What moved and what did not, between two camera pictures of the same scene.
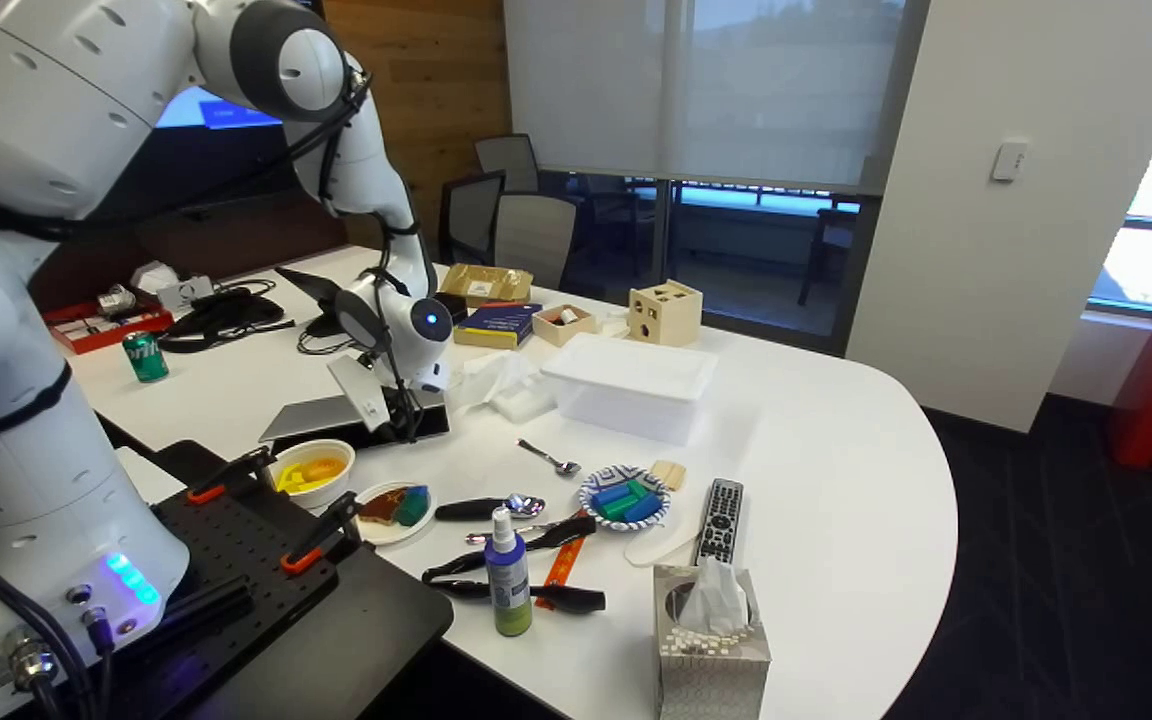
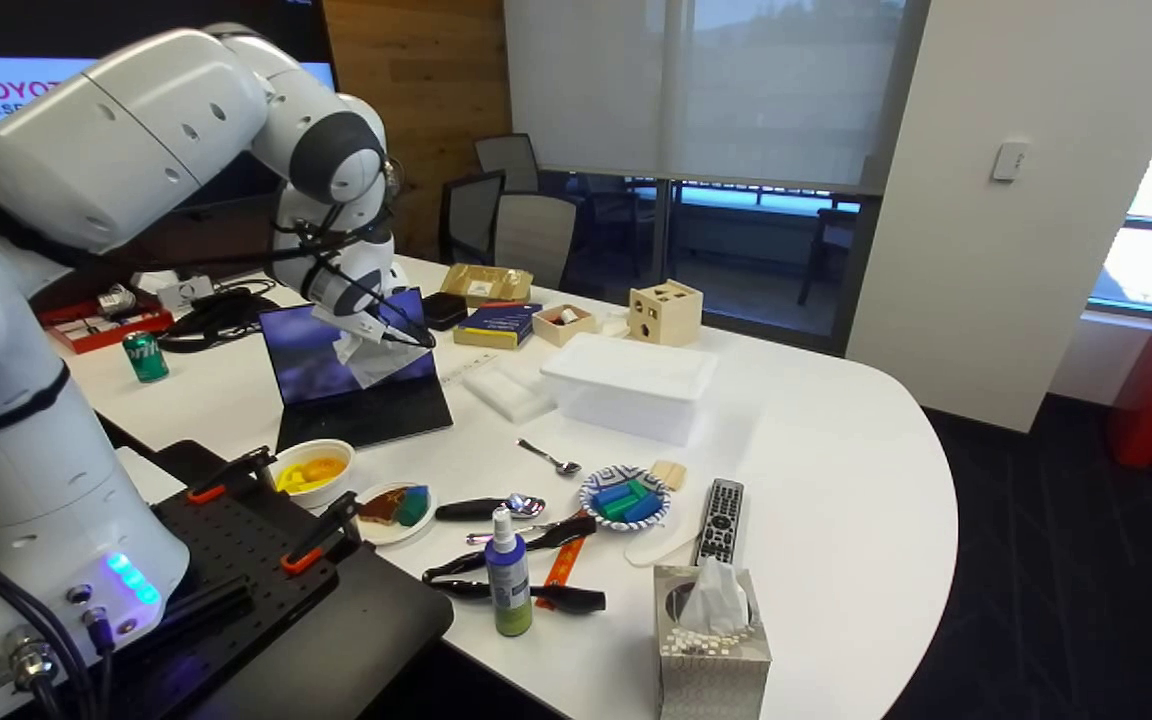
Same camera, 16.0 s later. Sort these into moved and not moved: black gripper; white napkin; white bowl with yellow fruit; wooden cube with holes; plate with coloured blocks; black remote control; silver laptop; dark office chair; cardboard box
Moved: black gripper; silver laptop; white napkin
Not moved: dark office chair; black remote control; plate with coloured blocks; wooden cube with holes; white bowl with yellow fruit; cardboard box
